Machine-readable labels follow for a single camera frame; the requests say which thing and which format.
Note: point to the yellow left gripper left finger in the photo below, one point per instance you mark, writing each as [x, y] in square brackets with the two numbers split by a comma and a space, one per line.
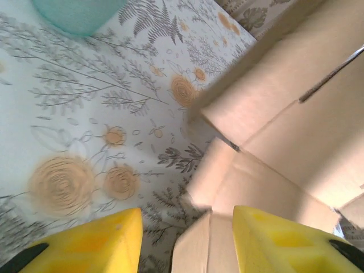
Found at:
[94, 250]

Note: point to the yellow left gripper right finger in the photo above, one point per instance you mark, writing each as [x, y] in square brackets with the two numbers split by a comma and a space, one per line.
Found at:
[278, 250]

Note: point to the brown cardboard paper box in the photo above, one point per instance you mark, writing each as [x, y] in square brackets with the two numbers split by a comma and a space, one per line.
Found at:
[284, 113]

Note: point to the floral patterned table cloth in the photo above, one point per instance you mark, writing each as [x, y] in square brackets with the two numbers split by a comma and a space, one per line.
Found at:
[85, 85]

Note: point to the teal plastic cup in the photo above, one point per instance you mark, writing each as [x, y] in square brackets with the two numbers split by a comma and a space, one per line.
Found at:
[79, 14]

